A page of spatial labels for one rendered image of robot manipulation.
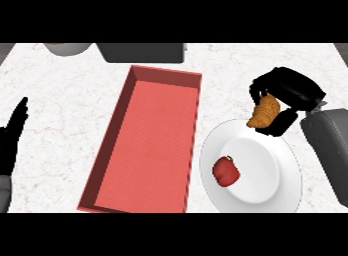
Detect grey round bowl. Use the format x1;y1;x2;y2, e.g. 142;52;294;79
43;43;95;57

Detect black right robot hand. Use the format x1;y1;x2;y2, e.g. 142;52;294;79
248;66;328;137

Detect white round plate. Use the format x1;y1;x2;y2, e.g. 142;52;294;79
200;118;305;214

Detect dark grey appliance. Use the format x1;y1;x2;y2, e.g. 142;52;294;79
96;43;189;64

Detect golden brown croissant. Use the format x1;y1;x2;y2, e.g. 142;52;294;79
246;93;282;130

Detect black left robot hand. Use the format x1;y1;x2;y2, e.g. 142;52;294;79
0;96;30;181

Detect red cardboard box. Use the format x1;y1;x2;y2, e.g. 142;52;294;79
77;64;204;214

